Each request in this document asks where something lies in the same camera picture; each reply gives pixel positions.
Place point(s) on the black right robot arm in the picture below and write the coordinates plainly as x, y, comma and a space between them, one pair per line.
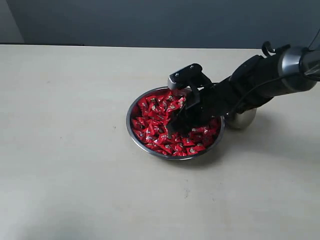
282, 71

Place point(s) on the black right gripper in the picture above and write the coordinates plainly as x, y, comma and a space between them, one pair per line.
212, 101

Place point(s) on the steel bowl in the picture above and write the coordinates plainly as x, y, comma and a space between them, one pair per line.
175, 155

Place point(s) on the pile of red candies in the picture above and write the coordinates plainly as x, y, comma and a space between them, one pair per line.
155, 125

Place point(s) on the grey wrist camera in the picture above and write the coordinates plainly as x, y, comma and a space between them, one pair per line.
191, 75

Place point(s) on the steel cup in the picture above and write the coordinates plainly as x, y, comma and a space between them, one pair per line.
240, 121

